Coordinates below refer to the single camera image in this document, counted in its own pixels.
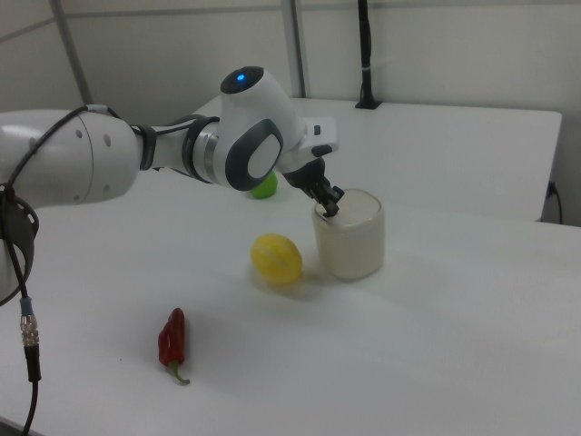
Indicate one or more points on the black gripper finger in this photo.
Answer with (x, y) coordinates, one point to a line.
(331, 204)
(339, 191)

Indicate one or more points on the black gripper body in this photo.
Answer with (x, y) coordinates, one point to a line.
(304, 175)

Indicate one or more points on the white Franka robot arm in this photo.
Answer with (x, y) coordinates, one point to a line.
(254, 118)

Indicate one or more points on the cream plastic garbage bin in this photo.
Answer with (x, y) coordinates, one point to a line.
(349, 250)

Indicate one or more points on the green toy apple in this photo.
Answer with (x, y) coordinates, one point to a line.
(268, 188)

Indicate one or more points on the yellow toy melon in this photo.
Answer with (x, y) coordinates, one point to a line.
(275, 259)

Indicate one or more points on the red toy chili pepper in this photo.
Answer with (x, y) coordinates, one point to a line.
(172, 338)

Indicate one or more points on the wide aluminium frame post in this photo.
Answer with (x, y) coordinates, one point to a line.
(295, 45)

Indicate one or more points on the black camera stand pole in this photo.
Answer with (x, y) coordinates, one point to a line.
(365, 45)

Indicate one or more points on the wall power socket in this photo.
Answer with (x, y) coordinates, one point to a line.
(554, 188)

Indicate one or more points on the slim aluminium frame post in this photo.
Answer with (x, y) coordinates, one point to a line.
(75, 54)

